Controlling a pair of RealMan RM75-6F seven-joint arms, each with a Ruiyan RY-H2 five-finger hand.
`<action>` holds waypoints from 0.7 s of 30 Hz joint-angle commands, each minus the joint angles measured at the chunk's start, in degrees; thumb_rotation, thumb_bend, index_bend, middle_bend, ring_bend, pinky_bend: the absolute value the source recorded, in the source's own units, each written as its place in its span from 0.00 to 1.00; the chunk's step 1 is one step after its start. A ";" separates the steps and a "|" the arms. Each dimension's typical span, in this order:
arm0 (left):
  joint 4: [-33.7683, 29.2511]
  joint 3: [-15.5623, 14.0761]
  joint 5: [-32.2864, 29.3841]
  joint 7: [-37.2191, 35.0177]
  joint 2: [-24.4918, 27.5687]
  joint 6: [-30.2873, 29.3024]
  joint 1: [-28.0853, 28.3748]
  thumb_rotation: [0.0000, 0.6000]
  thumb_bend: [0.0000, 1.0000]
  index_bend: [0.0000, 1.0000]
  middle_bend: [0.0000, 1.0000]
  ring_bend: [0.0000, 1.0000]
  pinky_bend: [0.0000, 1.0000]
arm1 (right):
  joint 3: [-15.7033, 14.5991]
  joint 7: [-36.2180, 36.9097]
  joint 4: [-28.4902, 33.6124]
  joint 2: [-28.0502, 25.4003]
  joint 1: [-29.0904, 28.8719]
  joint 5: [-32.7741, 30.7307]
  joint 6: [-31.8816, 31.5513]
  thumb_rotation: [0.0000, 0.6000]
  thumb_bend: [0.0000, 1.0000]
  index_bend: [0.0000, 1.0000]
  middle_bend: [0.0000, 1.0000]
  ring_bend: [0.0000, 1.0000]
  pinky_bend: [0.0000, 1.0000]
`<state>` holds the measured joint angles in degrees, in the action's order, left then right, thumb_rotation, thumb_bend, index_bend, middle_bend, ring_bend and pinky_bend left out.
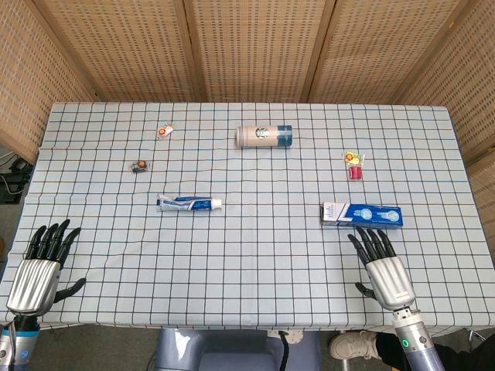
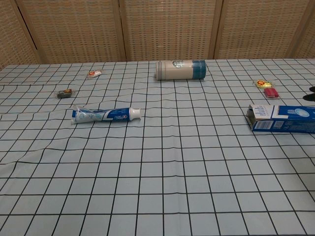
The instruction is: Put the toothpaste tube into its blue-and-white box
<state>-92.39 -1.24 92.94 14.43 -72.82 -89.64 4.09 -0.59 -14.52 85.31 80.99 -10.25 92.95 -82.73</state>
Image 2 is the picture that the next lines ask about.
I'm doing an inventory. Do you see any blue and white toothpaste tube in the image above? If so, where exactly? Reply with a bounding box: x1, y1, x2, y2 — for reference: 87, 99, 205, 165
71, 104, 142, 125

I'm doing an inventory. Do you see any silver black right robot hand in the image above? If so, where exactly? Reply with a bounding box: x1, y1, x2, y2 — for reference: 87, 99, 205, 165
302, 86, 315, 101

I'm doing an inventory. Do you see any white snack packet red print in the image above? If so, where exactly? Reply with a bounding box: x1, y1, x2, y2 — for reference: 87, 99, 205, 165
88, 69, 103, 79

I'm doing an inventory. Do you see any dark brown snack packet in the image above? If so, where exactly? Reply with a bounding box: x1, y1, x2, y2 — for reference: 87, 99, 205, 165
55, 88, 74, 99

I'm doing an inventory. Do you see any beige and blue tumbler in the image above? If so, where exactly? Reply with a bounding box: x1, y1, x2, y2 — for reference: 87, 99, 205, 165
155, 59, 207, 81

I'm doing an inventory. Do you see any light blue checkered tablecloth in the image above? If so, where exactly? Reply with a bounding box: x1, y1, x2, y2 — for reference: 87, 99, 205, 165
0, 58, 315, 236

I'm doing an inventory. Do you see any woven bamboo folding screen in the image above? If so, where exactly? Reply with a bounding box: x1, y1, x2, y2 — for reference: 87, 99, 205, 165
0, 0, 315, 71

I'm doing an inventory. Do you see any blue toothpaste carton box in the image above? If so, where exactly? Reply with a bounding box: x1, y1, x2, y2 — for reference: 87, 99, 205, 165
245, 104, 315, 134

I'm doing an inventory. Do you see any yellow snack packet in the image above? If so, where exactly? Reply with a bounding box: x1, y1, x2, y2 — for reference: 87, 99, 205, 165
253, 79, 275, 89

